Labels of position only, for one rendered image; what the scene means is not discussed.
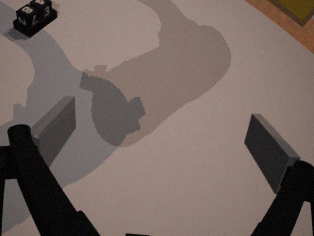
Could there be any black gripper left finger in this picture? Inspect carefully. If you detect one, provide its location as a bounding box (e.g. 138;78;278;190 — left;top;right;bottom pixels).
0;96;100;236

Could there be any black cube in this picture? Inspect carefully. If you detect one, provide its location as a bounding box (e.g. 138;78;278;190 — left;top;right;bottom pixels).
16;4;40;29
29;0;52;20

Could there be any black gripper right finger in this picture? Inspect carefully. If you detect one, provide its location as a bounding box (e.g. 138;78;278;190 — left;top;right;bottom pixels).
244;113;314;236

